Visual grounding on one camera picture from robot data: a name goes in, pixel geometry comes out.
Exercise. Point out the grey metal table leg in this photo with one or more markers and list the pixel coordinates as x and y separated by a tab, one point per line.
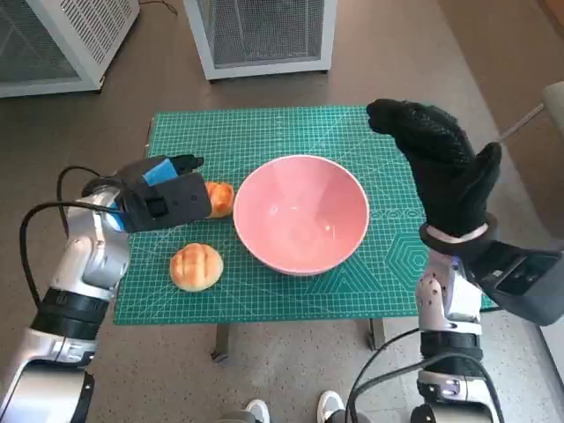
221	343
376	335

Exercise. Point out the green cutting mat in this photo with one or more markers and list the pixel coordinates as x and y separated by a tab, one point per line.
282	132

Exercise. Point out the white shoe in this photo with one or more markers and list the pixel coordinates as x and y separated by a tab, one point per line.
330	405
259	412

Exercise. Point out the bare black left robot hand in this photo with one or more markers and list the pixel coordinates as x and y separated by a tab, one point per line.
161	172

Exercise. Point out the round toy bread bun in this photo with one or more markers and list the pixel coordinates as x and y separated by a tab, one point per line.
196	269

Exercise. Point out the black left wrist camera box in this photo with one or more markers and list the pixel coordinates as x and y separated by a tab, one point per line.
176	202

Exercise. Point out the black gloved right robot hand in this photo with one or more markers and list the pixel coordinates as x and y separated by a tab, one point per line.
445	167

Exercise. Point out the white cabinet with mesh panel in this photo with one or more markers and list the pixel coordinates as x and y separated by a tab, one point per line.
264	35

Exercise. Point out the long toy bread loaf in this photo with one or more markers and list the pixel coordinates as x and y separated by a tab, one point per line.
222	198

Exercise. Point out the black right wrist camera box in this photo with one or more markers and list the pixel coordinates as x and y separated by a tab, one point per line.
520	282

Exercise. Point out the white flat panel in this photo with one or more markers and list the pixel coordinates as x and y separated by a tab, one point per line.
554	361

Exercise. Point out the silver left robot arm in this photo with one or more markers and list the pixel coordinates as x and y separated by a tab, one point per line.
83	260

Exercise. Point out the white cabinet with perforated side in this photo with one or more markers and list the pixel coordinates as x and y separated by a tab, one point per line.
44	44

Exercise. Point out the grey chair with metal legs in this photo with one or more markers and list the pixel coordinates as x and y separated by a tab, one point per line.
556	154

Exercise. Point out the pink bowl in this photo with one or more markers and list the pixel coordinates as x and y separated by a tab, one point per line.
299	211

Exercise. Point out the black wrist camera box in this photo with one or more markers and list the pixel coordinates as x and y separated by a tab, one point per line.
520	282
176	202

